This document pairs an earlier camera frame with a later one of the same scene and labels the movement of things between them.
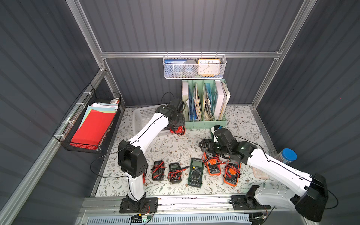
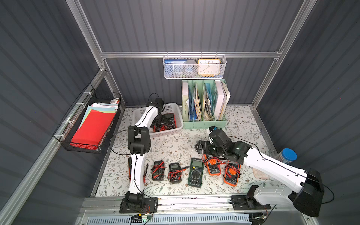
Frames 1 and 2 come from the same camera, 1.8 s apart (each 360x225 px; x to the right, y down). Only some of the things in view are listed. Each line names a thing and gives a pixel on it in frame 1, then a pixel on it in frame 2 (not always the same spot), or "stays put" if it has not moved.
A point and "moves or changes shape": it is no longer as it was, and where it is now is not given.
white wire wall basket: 194,66 stays put
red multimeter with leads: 180,131 moves or changes shape
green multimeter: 196,174 stays put
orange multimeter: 213,164 stays put
